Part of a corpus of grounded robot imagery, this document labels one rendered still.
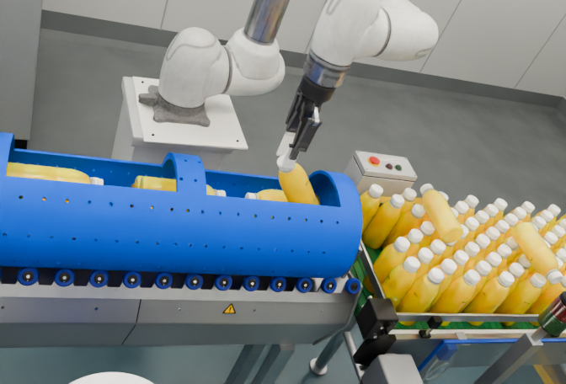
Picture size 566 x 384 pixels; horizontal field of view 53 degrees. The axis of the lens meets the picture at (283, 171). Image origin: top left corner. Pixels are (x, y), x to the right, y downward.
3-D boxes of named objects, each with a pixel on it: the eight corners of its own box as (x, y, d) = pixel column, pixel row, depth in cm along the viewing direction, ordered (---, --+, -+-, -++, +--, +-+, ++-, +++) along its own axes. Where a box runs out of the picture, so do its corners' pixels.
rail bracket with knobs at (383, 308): (350, 314, 158) (365, 291, 152) (372, 314, 161) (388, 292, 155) (361, 345, 151) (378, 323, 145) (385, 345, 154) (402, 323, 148)
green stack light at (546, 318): (532, 313, 143) (544, 302, 140) (551, 314, 146) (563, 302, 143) (546, 336, 139) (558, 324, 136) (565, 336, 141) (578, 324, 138)
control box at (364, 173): (343, 173, 191) (355, 149, 184) (392, 178, 198) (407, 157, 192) (352, 193, 183) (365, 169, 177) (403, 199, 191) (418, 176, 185)
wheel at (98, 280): (89, 266, 131) (90, 269, 129) (109, 267, 133) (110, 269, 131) (87, 285, 131) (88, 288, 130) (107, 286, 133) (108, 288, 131)
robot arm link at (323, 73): (317, 61, 112) (306, 87, 115) (357, 70, 115) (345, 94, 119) (306, 39, 118) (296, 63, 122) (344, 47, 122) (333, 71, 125)
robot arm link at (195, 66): (151, 77, 182) (164, 16, 169) (204, 79, 191) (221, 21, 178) (164, 109, 172) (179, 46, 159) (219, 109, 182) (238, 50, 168)
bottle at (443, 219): (437, 236, 160) (413, 190, 174) (445, 248, 165) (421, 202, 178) (460, 224, 159) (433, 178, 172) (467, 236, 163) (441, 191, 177)
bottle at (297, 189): (291, 219, 147) (267, 173, 134) (301, 198, 151) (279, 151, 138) (315, 223, 144) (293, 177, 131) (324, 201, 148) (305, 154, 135)
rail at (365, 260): (341, 212, 182) (345, 205, 181) (344, 212, 183) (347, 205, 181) (385, 318, 154) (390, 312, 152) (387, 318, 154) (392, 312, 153)
